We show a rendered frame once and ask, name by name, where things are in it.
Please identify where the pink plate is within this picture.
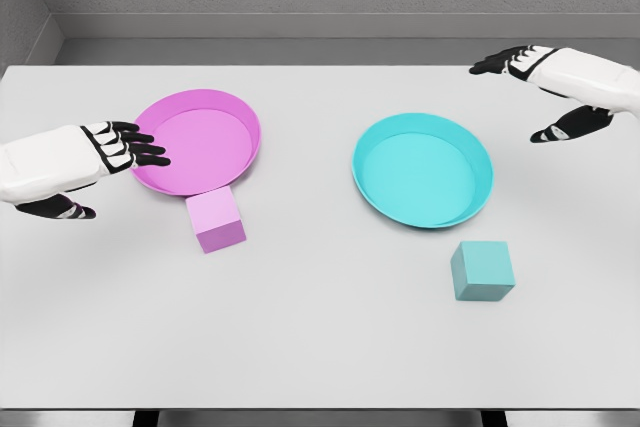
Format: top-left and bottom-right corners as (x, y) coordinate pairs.
(130, 88), (263, 196)

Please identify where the cyan plate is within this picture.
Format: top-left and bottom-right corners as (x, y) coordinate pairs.
(351, 113), (495, 231)

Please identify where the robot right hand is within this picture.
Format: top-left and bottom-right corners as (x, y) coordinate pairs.
(468, 45), (640, 144)

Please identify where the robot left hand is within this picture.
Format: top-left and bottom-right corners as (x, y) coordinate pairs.
(0, 120), (172, 222)

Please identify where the cyan block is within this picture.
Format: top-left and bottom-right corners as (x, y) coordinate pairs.
(450, 240), (516, 303)

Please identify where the pink block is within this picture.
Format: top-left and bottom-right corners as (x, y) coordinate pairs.
(184, 185), (248, 255)

